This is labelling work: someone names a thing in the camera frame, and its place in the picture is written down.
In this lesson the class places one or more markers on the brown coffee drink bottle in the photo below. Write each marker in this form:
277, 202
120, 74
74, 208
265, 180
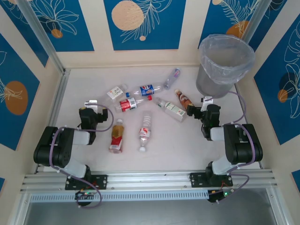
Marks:
183, 98

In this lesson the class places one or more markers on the green white label clear bottle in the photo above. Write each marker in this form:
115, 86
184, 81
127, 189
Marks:
172, 109

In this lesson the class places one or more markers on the white green label square bottle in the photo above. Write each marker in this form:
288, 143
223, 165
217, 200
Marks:
115, 93

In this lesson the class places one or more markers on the amber tea bottle red label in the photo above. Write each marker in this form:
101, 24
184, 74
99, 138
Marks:
116, 138

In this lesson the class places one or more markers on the red label red cap bottle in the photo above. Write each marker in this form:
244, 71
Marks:
127, 104

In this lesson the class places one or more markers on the clear red label water bottle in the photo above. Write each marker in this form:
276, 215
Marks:
144, 132

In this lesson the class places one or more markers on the blue label cola bottle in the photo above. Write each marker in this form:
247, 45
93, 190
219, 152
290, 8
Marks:
145, 90

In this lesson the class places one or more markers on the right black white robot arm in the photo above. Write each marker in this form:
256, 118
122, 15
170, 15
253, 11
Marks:
243, 150

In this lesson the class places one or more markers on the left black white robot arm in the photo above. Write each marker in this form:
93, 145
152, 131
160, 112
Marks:
58, 152

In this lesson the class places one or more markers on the grey waste bin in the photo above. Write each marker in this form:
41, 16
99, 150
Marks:
208, 86

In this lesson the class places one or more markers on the grey trash bin with liner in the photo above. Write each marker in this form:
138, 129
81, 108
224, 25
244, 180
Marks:
211, 54

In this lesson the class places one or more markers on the small blue label water bottle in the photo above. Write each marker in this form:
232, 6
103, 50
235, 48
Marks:
172, 78

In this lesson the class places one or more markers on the left small controller board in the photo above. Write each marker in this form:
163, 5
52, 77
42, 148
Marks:
82, 195

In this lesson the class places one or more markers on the small controller board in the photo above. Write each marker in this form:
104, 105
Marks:
219, 195
82, 195

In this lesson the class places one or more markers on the right small controller board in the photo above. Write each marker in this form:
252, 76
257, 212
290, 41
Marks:
219, 195

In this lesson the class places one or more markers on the grey metal shelf panel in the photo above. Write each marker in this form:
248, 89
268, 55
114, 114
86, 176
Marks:
150, 213

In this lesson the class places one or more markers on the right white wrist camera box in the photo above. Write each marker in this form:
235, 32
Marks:
207, 100

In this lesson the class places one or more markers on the left aluminium side rail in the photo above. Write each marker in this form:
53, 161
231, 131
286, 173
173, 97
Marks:
59, 93

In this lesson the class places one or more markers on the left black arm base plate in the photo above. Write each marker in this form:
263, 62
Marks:
103, 181

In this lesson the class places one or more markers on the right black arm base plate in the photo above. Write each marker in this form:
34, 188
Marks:
197, 179

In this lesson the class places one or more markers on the aluminium mounting rail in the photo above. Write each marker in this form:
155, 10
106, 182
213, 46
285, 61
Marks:
145, 180

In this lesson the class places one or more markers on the left aluminium frame post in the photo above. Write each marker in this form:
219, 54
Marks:
39, 35

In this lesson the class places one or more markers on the aluminium frame post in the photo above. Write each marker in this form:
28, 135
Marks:
255, 21
39, 35

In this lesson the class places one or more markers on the right aluminium frame post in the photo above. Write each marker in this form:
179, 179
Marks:
255, 21

